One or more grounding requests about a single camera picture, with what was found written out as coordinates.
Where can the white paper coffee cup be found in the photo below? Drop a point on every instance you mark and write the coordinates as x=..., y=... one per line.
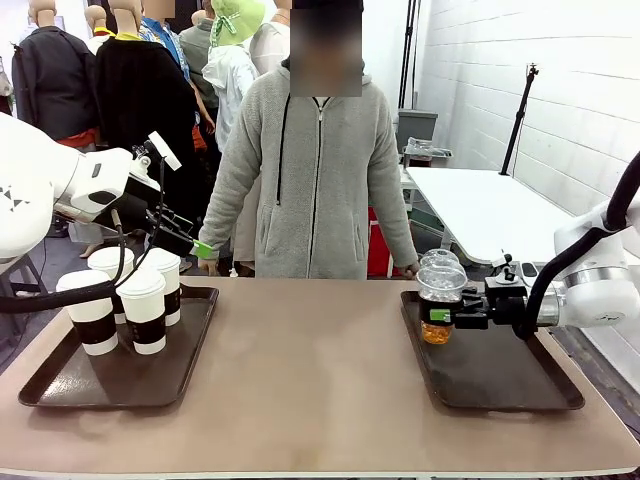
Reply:
x=167, y=270
x=145, y=310
x=107, y=260
x=92, y=310

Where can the mannequin in white jacket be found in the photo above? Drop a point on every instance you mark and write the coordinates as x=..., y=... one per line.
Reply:
x=230, y=85

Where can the person in grey hoodie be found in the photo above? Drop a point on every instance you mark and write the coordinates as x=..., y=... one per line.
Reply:
x=320, y=200

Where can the small mannequin with red collar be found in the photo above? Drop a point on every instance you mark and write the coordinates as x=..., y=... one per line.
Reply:
x=98, y=30

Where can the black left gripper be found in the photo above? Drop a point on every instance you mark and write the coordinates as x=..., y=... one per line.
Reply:
x=137, y=200

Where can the dark brown serving tray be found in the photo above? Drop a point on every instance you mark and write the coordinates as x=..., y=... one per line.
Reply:
x=125, y=370
x=490, y=370

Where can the mannequin in olive jacket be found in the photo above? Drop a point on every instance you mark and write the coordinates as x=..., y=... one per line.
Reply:
x=197, y=55

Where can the person's right hand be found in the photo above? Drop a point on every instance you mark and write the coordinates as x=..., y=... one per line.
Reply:
x=209, y=267

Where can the mannequin in white shirt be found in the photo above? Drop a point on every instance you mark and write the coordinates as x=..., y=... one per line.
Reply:
x=267, y=47

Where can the grey sleeved left forearm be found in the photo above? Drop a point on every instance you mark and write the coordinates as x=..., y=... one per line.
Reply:
x=400, y=235

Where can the grey storage bin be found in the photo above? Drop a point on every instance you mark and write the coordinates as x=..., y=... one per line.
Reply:
x=417, y=125

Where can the green sun hat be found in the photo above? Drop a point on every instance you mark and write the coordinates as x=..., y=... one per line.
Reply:
x=235, y=20

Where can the mannequin in dark jacket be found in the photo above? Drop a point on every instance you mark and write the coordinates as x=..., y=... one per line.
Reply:
x=52, y=85

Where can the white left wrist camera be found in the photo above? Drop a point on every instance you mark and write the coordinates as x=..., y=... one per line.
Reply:
x=164, y=150

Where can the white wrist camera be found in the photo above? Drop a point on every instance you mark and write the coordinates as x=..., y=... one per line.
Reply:
x=507, y=272
x=164, y=150

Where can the black light stand poles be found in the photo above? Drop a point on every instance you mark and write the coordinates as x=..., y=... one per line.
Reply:
x=407, y=50

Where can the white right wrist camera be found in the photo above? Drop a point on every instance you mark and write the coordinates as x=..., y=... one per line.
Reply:
x=507, y=272

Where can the clear plastic iced drink cup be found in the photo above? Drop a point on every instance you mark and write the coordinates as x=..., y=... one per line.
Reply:
x=440, y=256
x=440, y=290

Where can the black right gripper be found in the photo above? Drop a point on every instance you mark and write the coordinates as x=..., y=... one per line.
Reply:
x=505, y=305

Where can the black tripod stand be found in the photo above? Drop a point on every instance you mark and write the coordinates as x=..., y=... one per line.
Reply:
x=520, y=115

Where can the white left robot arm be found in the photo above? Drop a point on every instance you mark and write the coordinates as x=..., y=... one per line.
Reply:
x=30, y=165

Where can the white side table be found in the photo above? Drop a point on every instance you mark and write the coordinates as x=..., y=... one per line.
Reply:
x=480, y=205

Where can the grey sleeved right forearm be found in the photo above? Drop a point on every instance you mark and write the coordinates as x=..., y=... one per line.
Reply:
x=217, y=225

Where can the person's left hand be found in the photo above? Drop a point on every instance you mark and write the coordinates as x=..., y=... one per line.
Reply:
x=410, y=270

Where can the mannequin in black coat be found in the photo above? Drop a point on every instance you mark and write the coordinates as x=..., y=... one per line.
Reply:
x=142, y=95

